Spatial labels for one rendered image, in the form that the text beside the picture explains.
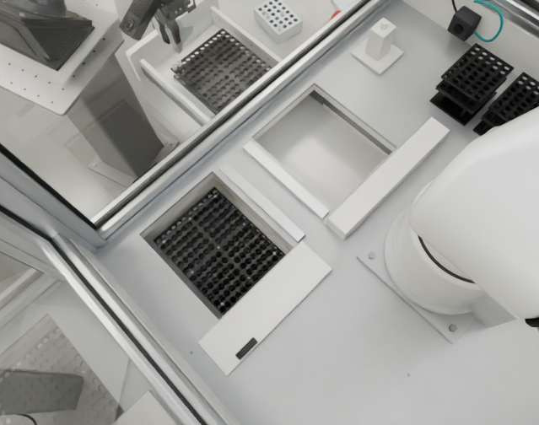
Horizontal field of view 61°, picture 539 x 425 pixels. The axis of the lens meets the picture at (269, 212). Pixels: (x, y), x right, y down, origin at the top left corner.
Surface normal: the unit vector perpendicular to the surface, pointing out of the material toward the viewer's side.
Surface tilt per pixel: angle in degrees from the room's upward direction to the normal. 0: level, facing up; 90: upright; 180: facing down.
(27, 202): 90
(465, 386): 0
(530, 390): 0
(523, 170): 10
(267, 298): 0
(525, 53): 90
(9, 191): 90
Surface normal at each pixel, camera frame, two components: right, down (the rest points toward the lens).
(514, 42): -0.71, 0.66
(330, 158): -0.04, -0.36
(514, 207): -0.21, -0.20
